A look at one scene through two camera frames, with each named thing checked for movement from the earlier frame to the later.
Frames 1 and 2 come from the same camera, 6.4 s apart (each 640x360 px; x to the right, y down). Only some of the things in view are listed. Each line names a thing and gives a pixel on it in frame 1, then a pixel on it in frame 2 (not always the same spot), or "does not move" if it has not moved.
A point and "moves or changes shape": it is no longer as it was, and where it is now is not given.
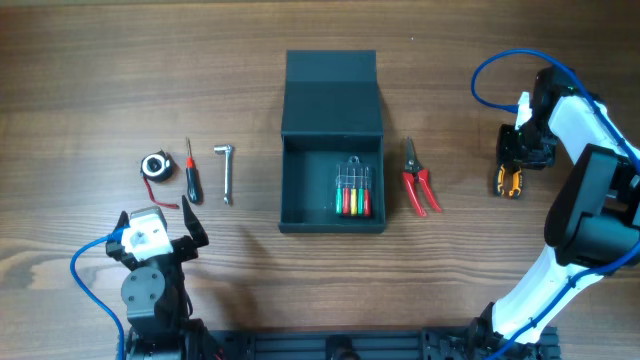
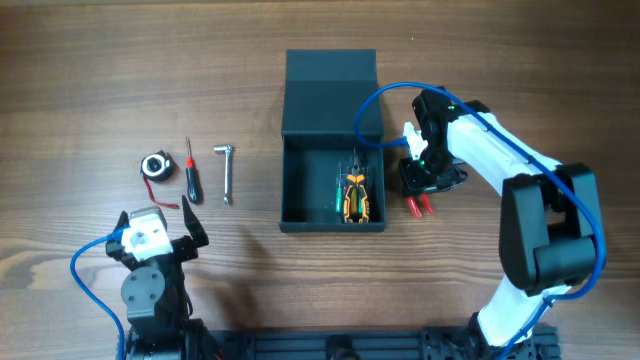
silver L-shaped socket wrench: [228, 149] does not move
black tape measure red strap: [157, 166] does not move
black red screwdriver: [193, 180] does not move
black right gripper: [522, 158] → [420, 183]
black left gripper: [181, 245] does not move
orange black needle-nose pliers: [517, 181] moves or changes shape
